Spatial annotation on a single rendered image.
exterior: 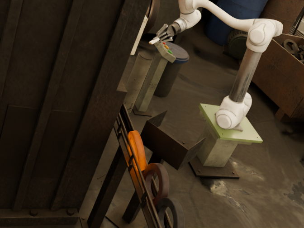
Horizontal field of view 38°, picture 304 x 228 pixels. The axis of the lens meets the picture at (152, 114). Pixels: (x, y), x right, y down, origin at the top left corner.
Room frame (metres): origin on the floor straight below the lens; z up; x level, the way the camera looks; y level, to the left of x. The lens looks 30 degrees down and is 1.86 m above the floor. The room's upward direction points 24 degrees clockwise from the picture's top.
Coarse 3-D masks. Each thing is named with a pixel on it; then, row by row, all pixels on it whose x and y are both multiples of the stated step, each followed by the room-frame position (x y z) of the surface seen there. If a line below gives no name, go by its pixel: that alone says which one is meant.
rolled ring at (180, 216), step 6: (162, 198) 1.39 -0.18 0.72; (168, 198) 1.37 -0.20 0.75; (174, 198) 1.38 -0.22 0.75; (162, 204) 1.38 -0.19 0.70; (168, 204) 1.35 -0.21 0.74; (174, 204) 1.33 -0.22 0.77; (156, 210) 1.39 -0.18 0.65; (162, 210) 1.39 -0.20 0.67; (174, 210) 1.31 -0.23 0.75; (180, 210) 1.32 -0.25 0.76; (162, 216) 1.38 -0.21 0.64; (174, 216) 1.30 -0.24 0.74; (180, 216) 1.30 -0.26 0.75; (156, 222) 1.36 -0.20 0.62; (162, 222) 1.37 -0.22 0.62; (174, 222) 1.29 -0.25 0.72; (180, 222) 1.28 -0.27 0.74
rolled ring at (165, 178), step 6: (150, 168) 1.53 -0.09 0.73; (156, 168) 1.50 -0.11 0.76; (162, 168) 1.50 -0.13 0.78; (144, 174) 1.55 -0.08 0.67; (150, 174) 1.54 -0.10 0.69; (162, 174) 1.46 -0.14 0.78; (150, 180) 1.54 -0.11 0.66; (162, 180) 1.44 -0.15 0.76; (168, 180) 1.46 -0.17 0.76; (150, 186) 1.53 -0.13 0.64; (162, 186) 1.43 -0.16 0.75; (168, 186) 1.44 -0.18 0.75; (150, 192) 1.51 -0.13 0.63; (162, 192) 1.42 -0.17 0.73; (168, 192) 1.43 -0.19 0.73; (156, 198) 1.43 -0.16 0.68; (150, 204) 1.44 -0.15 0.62; (156, 204) 1.41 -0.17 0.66
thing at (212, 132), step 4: (200, 112) 2.97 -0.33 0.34; (200, 116) 2.95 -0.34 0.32; (204, 120) 2.89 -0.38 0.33; (208, 124) 2.84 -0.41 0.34; (208, 128) 2.82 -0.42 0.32; (212, 128) 2.79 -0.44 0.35; (212, 132) 2.77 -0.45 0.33; (216, 136) 2.72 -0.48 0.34; (216, 140) 2.71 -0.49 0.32; (220, 140) 2.72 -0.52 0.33; (224, 140) 2.74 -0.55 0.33; (228, 140) 2.76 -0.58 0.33; (232, 140) 2.77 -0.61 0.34; (248, 144) 2.86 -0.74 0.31
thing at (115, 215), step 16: (144, 128) 1.90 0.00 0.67; (160, 128) 2.06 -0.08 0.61; (144, 144) 1.89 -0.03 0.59; (160, 144) 1.86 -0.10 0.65; (176, 144) 1.83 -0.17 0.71; (160, 160) 1.92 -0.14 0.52; (176, 160) 1.81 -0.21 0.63; (128, 208) 1.94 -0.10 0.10; (128, 224) 1.91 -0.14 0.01; (144, 224) 1.97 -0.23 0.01
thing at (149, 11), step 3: (153, 0) 2.10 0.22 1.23; (150, 3) 2.09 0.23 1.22; (153, 3) 2.09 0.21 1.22; (150, 6) 2.09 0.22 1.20; (147, 9) 2.08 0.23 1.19; (150, 9) 2.08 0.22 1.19; (147, 12) 2.08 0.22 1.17; (150, 12) 2.07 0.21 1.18; (147, 15) 2.08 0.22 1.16; (150, 15) 2.07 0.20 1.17; (147, 18) 2.07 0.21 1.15; (147, 21) 2.07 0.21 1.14; (147, 24) 2.07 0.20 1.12; (144, 30) 2.07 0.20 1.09; (141, 36) 2.08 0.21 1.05
